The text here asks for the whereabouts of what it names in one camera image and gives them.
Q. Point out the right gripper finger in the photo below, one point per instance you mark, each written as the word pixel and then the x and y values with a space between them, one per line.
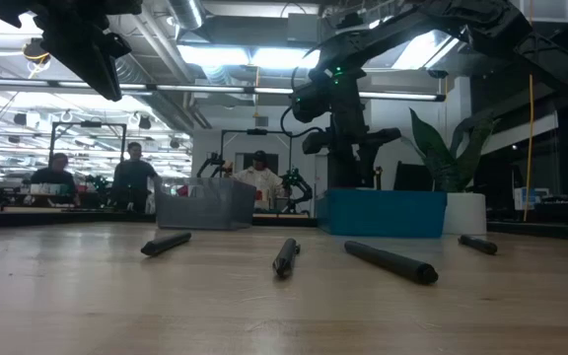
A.
pixel 343 172
pixel 368 170

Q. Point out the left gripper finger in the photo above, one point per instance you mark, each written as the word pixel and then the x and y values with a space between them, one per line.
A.
pixel 119 45
pixel 87 59

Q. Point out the black click pen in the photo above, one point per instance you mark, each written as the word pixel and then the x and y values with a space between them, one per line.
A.
pixel 392 261
pixel 165 243
pixel 285 256
pixel 477 244

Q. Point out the background black robot arm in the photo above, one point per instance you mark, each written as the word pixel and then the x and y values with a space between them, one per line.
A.
pixel 298 187
pixel 212 163

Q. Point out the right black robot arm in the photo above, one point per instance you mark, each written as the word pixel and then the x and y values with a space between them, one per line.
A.
pixel 491 24

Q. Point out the black chair backrest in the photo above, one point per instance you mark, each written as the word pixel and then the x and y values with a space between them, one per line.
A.
pixel 412 177

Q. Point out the blue plastic tray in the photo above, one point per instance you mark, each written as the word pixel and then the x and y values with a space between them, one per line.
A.
pixel 382 214

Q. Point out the person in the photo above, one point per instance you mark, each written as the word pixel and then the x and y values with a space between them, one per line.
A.
pixel 54 177
pixel 262 182
pixel 133 182

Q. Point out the long ceiling light bar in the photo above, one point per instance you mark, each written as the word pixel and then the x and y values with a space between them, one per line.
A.
pixel 205 89

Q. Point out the green plant in white pot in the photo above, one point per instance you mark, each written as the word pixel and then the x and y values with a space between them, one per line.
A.
pixel 464 212

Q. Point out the grey translucent plastic bin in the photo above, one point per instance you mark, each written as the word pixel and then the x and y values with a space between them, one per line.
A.
pixel 205 204

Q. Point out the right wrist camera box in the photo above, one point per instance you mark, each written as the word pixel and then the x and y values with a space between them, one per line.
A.
pixel 308 103

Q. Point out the background black gantry frame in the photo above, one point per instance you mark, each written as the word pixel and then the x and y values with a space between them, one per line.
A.
pixel 87 124
pixel 257 131

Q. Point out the silver ceiling duct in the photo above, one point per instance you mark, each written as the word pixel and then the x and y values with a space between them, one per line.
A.
pixel 185 12

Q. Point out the black aluminium table frame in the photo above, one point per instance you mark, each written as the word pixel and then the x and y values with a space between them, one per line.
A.
pixel 284 222

